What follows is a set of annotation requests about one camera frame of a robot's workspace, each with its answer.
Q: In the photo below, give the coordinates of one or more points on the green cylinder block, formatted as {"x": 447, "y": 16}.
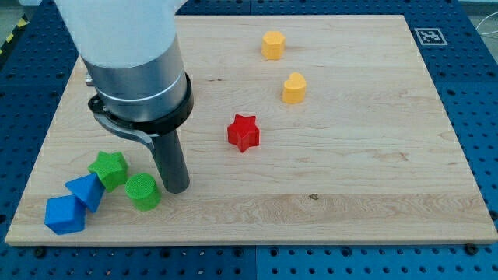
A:
{"x": 142, "y": 190}

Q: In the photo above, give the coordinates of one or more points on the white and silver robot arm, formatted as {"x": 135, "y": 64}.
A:
{"x": 131, "y": 51}

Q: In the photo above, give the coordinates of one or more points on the blue triangle block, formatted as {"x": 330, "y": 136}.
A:
{"x": 88, "y": 189}

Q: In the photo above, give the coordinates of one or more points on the red star block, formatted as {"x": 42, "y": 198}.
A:
{"x": 243, "y": 132}

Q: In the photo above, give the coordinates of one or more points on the light wooden board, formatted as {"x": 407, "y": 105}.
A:
{"x": 369, "y": 156}

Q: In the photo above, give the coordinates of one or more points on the yellow heart block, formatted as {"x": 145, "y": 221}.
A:
{"x": 294, "y": 88}

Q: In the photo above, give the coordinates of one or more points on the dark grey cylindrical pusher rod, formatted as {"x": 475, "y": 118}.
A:
{"x": 169, "y": 159}

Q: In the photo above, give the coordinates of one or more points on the yellow hexagon block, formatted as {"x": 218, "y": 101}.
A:
{"x": 273, "y": 45}

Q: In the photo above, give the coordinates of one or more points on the green star block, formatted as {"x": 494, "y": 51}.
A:
{"x": 111, "y": 169}

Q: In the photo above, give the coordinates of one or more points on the blue cube block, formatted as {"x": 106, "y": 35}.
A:
{"x": 65, "y": 214}

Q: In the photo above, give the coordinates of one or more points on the white fiducial marker tag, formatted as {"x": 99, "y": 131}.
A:
{"x": 430, "y": 37}

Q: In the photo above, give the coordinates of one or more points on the yellow black hazard tape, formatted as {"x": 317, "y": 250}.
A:
{"x": 14, "y": 36}

